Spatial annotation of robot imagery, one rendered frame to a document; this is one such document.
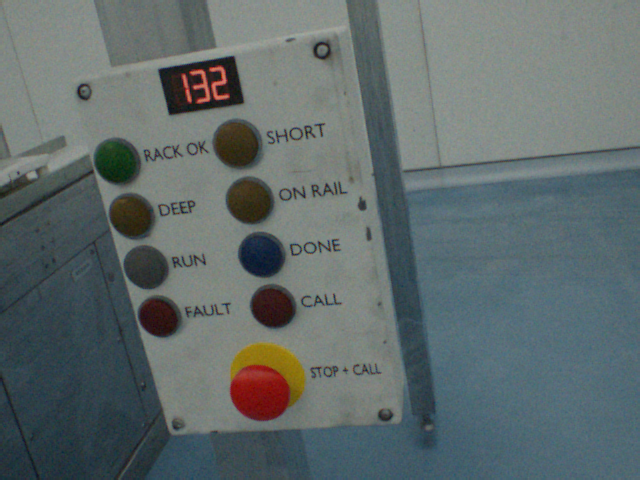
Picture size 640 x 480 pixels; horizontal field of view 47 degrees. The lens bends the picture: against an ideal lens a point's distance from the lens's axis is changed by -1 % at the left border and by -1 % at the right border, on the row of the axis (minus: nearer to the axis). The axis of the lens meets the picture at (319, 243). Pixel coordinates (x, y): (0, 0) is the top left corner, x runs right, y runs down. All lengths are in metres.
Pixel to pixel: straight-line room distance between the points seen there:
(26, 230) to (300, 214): 1.11
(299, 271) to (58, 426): 1.25
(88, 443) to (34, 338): 0.30
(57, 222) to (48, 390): 0.35
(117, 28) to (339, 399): 0.29
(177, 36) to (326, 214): 0.16
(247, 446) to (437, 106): 3.34
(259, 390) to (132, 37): 0.25
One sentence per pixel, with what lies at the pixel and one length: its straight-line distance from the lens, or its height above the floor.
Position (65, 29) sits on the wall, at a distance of 4.55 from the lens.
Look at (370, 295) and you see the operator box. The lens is 0.47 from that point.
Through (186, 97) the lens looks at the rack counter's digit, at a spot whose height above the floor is 1.04.
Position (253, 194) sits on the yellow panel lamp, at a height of 0.98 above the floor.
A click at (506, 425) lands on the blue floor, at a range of 1.93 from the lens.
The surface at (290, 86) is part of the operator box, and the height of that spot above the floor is 1.04.
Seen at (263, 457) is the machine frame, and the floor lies 0.74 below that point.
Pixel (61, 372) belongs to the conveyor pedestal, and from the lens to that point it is 1.68.
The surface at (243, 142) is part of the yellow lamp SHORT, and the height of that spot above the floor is 1.01.
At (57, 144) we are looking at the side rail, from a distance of 2.17.
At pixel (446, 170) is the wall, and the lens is 3.94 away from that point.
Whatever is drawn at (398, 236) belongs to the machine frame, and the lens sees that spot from 1.69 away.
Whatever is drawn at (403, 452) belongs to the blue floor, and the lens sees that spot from 1.88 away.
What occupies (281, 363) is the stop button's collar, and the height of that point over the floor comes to 0.86.
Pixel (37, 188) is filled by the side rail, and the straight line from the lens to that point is 1.57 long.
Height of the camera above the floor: 1.09
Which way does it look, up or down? 19 degrees down
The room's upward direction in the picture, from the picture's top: 11 degrees counter-clockwise
